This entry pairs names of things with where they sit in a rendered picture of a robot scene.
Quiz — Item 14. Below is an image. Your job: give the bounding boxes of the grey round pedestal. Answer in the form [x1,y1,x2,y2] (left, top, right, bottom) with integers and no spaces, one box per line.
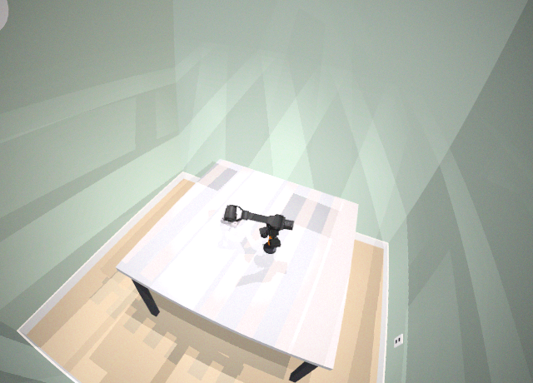
[263,242,276,254]

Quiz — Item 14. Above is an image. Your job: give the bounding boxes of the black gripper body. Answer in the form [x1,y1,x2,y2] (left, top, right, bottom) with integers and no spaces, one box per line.
[270,228,281,248]

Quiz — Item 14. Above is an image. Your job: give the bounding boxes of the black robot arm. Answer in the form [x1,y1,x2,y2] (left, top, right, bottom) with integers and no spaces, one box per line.
[223,204,295,238]

